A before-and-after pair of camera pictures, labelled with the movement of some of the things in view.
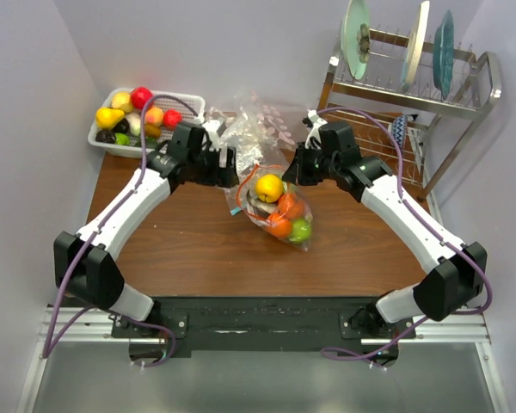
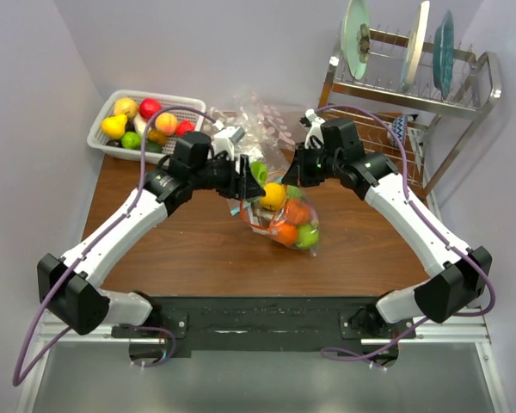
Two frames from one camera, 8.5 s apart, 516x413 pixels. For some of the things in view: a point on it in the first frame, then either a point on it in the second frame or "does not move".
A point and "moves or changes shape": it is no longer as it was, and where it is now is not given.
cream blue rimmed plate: [415, 46] does not move
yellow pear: [107, 118] -> [113, 126]
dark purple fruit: [106, 136] -> [117, 143]
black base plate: [266, 326] does not move
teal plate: [443, 55] does not move
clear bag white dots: [212, 114] does not move
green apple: [301, 231] moves or changes shape
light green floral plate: [355, 37] does not move
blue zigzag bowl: [399, 131] does not move
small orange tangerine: [279, 225] -> [287, 233]
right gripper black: [297, 173] does not move
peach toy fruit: [154, 115] -> [166, 124]
